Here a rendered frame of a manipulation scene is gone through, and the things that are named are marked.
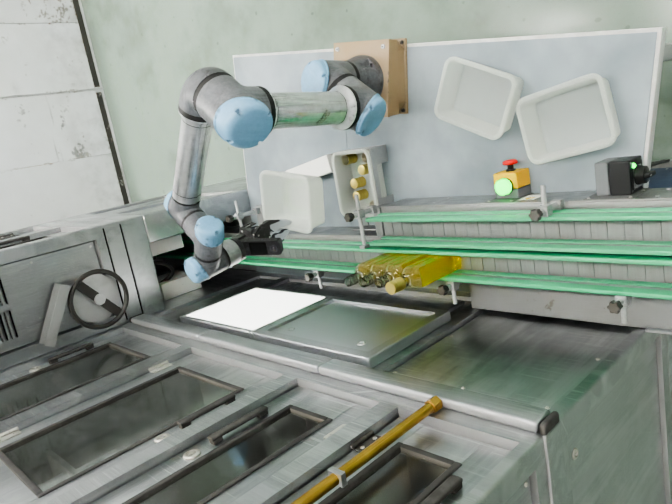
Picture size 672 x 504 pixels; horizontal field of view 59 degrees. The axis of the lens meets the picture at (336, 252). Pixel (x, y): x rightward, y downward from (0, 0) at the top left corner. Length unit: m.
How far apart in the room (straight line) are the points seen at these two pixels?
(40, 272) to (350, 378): 1.23
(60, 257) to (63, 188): 2.93
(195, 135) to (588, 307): 1.05
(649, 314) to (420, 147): 0.81
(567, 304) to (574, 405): 0.43
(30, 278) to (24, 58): 3.18
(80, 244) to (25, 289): 0.23
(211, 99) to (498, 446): 0.91
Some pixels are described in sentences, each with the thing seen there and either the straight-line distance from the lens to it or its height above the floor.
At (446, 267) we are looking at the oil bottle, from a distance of 1.65.
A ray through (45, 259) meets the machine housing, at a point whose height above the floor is 1.61.
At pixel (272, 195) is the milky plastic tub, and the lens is 1.88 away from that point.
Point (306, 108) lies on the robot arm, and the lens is 1.46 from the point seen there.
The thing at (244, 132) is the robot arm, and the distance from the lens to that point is 1.33.
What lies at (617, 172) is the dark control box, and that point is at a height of 0.84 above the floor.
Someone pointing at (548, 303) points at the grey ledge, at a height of 0.88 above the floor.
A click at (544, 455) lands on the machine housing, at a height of 1.40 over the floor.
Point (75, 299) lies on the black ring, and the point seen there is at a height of 1.56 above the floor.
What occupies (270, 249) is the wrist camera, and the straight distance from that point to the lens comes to 1.69.
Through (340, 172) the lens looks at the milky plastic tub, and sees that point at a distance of 2.02.
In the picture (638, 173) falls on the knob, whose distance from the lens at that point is 1.51.
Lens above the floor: 2.23
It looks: 41 degrees down
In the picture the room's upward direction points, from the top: 111 degrees counter-clockwise
